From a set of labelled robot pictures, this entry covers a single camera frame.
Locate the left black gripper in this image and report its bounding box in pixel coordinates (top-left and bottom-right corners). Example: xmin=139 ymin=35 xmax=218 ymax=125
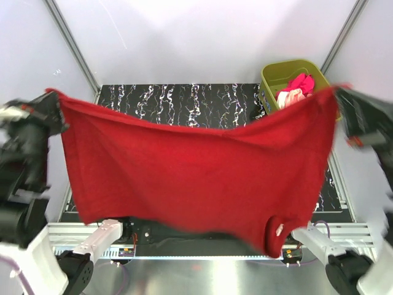
xmin=0 ymin=88 xmax=71 ymax=184

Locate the red t-shirt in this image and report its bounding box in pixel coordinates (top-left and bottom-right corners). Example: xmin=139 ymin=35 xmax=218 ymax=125
xmin=58 ymin=86 xmax=338 ymax=258

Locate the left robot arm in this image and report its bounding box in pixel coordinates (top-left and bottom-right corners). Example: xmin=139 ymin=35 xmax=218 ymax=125
xmin=1 ymin=90 xmax=133 ymax=294

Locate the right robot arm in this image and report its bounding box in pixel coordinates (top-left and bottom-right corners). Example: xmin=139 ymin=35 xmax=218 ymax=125
xmin=278 ymin=87 xmax=392 ymax=294

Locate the magenta t-shirt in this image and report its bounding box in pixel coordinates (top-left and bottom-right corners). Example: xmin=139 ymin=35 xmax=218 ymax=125
xmin=287 ymin=73 xmax=315 ymax=95

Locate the pink peach t-shirt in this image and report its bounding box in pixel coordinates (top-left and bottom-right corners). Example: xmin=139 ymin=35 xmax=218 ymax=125
xmin=276 ymin=88 xmax=313 ymax=109

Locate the olive green plastic bin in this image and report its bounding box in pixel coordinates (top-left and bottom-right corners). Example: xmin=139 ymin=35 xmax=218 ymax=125
xmin=259 ymin=59 xmax=329 ymax=115

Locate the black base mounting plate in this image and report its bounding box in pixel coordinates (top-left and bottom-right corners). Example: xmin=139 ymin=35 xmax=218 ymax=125
xmin=122 ymin=216 xmax=295 ymax=258

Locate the black marble pattern mat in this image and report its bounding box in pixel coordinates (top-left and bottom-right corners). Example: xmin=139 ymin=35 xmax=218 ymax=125
xmin=58 ymin=83 xmax=343 ymax=213

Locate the left aluminium corner post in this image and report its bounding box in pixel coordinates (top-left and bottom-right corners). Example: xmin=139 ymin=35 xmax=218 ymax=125
xmin=42 ymin=0 xmax=101 ymax=97

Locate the aluminium corner post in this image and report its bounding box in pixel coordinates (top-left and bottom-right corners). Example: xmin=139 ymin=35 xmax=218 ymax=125
xmin=321 ymin=0 xmax=369 ymax=74
xmin=42 ymin=0 xmax=101 ymax=97

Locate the right aluminium corner post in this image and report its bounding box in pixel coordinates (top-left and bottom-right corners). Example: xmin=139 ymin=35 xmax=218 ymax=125
xmin=321 ymin=0 xmax=369 ymax=74

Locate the aluminium frame rail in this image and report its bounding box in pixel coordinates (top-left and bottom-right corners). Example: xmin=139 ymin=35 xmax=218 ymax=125
xmin=48 ymin=222 xmax=373 ymax=248

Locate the white slotted cable duct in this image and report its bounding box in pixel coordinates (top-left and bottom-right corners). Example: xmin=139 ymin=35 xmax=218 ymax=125
xmin=100 ymin=246 xmax=284 ymax=261

